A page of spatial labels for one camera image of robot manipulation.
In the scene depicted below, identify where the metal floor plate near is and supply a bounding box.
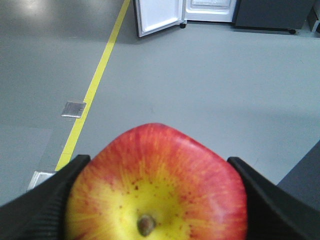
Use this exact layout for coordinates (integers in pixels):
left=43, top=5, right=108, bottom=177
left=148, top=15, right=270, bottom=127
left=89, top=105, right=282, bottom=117
left=26, top=170, right=56, bottom=192

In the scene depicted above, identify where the metal floor plate far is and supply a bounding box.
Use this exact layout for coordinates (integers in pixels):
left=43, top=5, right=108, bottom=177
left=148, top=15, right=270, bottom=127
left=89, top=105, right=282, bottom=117
left=61, top=101, right=87, bottom=119

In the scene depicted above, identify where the white fridge interior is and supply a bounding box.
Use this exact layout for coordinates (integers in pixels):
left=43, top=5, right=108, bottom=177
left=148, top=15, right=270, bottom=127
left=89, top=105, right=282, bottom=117
left=184, top=0, right=237, bottom=23

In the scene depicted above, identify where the red yellow apple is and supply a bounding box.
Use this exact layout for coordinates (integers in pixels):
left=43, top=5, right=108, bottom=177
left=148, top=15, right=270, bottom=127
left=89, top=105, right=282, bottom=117
left=64, top=123, right=248, bottom=240

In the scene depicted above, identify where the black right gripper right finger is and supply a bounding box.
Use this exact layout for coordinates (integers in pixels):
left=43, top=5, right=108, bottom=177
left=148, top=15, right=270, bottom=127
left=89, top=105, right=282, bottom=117
left=227, top=156, right=320, bottom=240

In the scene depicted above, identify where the metal floor plate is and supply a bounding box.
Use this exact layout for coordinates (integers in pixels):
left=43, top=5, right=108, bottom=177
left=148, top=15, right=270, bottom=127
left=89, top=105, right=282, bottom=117
left=26, top=170, right=56, bottom=192
left=61, top=101, right=87, bottom=119

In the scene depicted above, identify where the open fridge door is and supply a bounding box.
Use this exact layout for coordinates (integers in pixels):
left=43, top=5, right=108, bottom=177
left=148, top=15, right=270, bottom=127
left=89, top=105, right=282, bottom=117
left=133, top=0, right=187, bottom=38

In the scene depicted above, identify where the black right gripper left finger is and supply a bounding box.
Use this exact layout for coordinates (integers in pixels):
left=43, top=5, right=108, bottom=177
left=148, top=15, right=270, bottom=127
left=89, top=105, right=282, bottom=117
left=0, top=155, right=91, bottom=240

